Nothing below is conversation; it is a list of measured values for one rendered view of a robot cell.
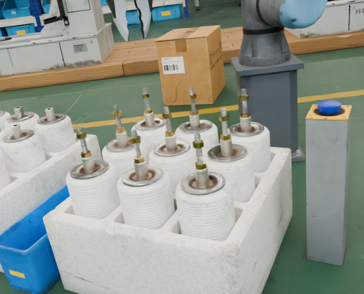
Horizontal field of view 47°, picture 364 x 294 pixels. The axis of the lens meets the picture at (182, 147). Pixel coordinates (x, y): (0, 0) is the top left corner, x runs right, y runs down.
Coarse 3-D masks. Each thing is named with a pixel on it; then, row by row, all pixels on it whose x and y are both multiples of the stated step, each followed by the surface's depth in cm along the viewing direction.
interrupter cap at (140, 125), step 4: (144, 120) 101; (156, 120) 100; (160, 120) 99; (164, 120) 98; (136, 124) 99; (140, 124) 98; (144, 124) 99; (156, 124) 98; (160, 124) 97; (164, 124) 97; (136, 128) 96; (140, 128) 95; (144, 128) 95; (148, 128) 95; (152, 128) 95; (156, 128) 95
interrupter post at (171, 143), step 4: (164, 136) 82; (172, 136) 81; (168, 140) 82; (172, 140) 82; (168, 144) 82; (172, 144) 82; (176, 144) 83; (168, 148) 82; (172, 148) 82; (176, 148) 83
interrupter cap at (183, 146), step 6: (162, 144) 86; (180, 144) 84; (186, 144) 84; (156, 150) 83; (162, 150) 83; (174, 150) 82; (180, 150) 81; (186, 150) 81; (162, 156) 80; (168, 156) 80
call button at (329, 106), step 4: (324, 100) 75; (328, 100) 75; (332, 100) 74; (336, 100) 74; (320, 104) 73; (324, 104) 73; (328, 104) 73; (332, 104) 72; (336, 104) 72; (340, 104) 72; (320, 108) 73; (324, 108) 72; (328, 108) 72; (332, 108) 72; (336, 108) 72; (324, 112) 73; (328, 112) 73; (332, 112) 72; (336, 112) 73
